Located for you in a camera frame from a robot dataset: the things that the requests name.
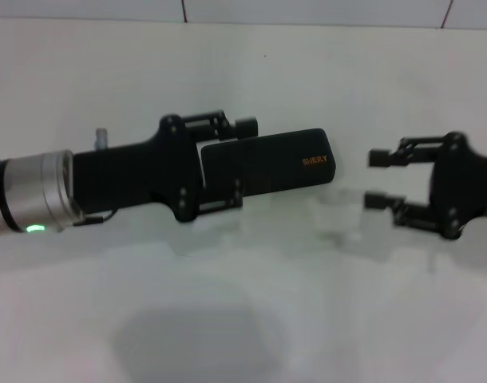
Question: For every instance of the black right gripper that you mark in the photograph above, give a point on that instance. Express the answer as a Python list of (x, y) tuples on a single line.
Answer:
[(467, 183)]

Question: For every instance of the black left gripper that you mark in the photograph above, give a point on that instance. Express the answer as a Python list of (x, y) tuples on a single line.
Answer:
[(127, 175)]

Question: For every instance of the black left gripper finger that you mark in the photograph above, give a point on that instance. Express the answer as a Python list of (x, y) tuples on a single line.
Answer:
[(247, 127)]

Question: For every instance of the black hard glasses case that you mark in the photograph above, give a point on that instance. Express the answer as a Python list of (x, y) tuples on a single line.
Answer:
[(275, 167)]

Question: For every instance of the left flange silver connector stub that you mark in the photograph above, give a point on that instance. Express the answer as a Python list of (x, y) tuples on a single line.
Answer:
[(101, 137)]

